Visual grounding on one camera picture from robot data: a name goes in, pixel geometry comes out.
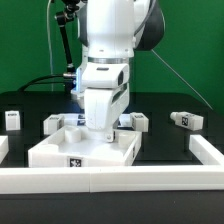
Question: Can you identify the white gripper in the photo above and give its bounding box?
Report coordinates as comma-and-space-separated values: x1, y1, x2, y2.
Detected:
84, 88, 129, 142

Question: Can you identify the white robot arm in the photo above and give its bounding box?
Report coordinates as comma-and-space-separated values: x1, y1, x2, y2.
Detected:
63, 0, 165, 142

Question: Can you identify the white fiducial marker base sheet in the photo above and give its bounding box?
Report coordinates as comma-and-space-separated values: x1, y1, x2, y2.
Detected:
62, 113, 131, 127

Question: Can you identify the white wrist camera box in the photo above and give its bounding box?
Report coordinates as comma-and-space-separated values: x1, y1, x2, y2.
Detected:
82, 63, 130, 89

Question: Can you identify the black cable bundle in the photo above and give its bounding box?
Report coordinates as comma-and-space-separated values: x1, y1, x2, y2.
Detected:
17, 74, 68, 93

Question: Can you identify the white right fence rail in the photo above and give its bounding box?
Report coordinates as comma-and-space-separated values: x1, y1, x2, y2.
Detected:
189, 135, 224, 166

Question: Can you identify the white fence rail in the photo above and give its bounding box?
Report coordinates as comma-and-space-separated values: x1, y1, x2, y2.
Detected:
0, 165, 224, 194
189, 135, 224, 166
0, 136, 9, 163

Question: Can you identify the white left fence rail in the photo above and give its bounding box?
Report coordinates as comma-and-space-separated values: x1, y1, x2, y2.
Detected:
0, 136, 9, 163

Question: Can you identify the white vertical cable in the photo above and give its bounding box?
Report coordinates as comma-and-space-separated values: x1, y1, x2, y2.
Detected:
46, 0, 55, 92

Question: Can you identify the white front fence rail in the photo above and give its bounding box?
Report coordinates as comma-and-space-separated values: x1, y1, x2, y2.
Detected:
0, 165, 224, 194

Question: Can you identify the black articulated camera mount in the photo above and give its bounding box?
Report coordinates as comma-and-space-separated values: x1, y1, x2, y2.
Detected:
55, 0, 80, 92

